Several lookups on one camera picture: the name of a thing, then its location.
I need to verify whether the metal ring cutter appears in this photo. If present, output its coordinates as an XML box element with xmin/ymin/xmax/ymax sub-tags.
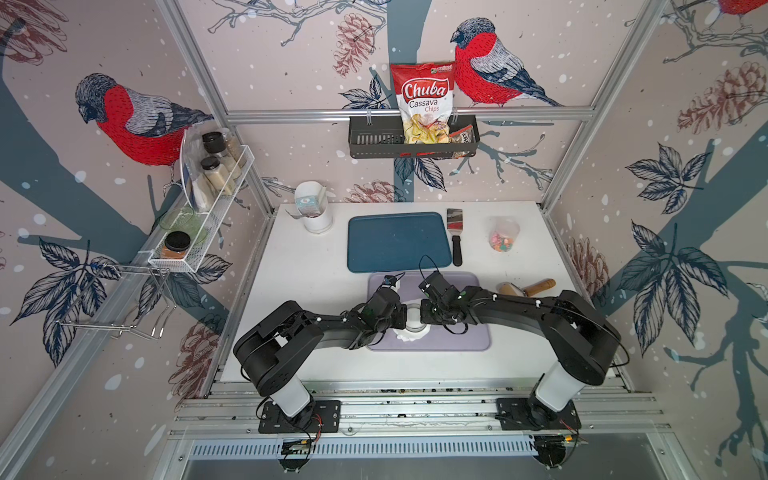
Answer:
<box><xmin>405</xmin><ymin>304</ymin><xmax>425</xmax><ymax>333</ymax></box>

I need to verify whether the lilac silicone mat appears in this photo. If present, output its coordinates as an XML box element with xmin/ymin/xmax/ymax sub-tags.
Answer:
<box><xmin>368</xmin><ymin>271</ymin><xmax>491</xmax><ymax>352</ymax></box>

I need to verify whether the wooden rolling pin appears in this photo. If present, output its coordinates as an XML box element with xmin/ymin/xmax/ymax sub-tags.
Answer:
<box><xmin>497</xmin><ymin>278</ymin><xmax>556</xmax><ymax>297</ymax></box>

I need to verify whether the white dough lump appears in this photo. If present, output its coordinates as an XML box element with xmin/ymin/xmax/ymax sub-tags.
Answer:
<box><xmin>394</xmin><ymin>324</ymin><xmax>431</xmax><ymax>342</ymax></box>

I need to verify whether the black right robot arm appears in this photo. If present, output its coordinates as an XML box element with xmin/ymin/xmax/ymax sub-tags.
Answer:
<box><xmin>419</xmin><ymin>268</ymin><xmax>623</xmax><ymax>416</ymax></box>

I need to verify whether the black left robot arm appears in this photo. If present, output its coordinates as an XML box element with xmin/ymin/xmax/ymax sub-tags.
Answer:
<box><xmin>233</xmin><ymin>286</ymin><xmax>407</xmax><ymax>427</ymax></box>

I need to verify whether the clear cup with candies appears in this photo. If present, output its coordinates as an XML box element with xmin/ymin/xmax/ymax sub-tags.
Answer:
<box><xmin>488</xmin><ymin>217</ymin><xmax>520</xmax><ymax>253</ymax></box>

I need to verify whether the teal plastic tray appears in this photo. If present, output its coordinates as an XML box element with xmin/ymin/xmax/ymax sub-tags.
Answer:
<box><xmin>347</xmin><ymin>212</ymin><xmax>452</xmax><ymax>273</ymax></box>

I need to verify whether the small dark snack packet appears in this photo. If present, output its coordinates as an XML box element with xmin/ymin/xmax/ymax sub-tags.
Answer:
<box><xmin>449</xmin><ymin>125</ymin><xmax>474</xmax><ymax>144</ymax></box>

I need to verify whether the white utensil holder cup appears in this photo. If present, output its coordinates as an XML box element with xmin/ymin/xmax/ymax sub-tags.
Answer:
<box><xmin>287</xmin><ymin>181</ymin><xmax>333</xmax><ymax>235</ymax></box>

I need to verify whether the teal paper carton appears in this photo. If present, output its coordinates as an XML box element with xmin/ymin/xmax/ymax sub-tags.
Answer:
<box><xmin>296</xmin><ymin>189</ymin><xmax>325</xmax><ymax>218</ymax></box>

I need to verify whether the red Chuba chips bag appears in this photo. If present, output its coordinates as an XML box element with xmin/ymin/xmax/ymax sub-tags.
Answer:
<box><xmin>390</xmin><ymin>63</ymin><xmax>454</xmax><ymax>144</ymax></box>

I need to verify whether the black lid spice jar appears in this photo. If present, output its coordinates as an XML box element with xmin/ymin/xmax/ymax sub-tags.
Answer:
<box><xmin>200</xmin><ymin>156</ymin><xmax>235</xmax><ymax>196</ymax></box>
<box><xmin>202</xmin><ymin>131</ymin><xmax>242</xmax><ymax>179</ymax></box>

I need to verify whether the short brown powder jar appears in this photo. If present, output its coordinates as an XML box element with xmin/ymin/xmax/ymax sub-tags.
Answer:
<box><xmin>159</xmin><ymin>230</ymin><xmax>192</xmax><ymax>260</ymax></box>

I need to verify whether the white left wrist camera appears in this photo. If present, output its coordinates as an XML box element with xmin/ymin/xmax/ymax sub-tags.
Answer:
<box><xmin>382</xmin><ymin>272</ymin><xmax>405</xmax><ymax>288</ymax></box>

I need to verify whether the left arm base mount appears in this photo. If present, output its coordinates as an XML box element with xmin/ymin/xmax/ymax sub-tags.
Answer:
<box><xmin>256</xmin><ymin>395</ymin><xmax>342</xmax><ymax>472</ymax></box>

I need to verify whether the black wire wall basket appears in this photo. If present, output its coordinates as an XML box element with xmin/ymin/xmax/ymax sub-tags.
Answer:
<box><xmin>348</xmin><ymin>115</ymin><xmax>479</xmax><ymax>159</ymax></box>

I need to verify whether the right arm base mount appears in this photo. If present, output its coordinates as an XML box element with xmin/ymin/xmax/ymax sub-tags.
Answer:
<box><xmin>495</xmin><ymin>394</ymin><xmax>583</xmax><ymax>468</ymax></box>

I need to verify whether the clear acrylic wall shelf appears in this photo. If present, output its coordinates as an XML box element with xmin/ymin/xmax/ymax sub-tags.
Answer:
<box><xmin>149</xmin><ymin>121</ymin><xmax>254</xmax><ymax>273</ymax></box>

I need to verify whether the wire wall rack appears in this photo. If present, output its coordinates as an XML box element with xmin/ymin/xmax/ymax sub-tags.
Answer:
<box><xmin>54</xmin><ymin>265</ymin><xmax>177</xmax><ymax>340</ymax></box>

